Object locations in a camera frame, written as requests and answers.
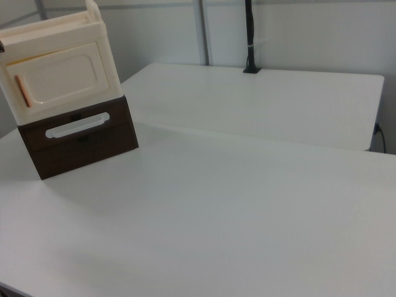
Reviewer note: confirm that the cream plastic cabinet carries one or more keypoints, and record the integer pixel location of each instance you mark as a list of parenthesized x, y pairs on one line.
[(106, 62)]

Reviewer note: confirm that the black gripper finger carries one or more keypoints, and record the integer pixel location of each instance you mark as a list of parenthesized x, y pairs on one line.
[(1, 48)]

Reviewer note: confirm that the black clamp pole with zip tie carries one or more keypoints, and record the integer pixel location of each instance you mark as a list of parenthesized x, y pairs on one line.
[(250, 37)]

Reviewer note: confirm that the cream cabinet door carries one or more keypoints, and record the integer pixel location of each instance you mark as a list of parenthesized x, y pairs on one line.
[(62, 80)]

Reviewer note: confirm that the dark brown wooden drawer box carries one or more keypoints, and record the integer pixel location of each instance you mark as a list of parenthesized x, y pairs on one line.
[(89, 154)]

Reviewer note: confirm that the grey partition frame post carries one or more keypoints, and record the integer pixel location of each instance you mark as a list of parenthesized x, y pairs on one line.
[(203, 31)]

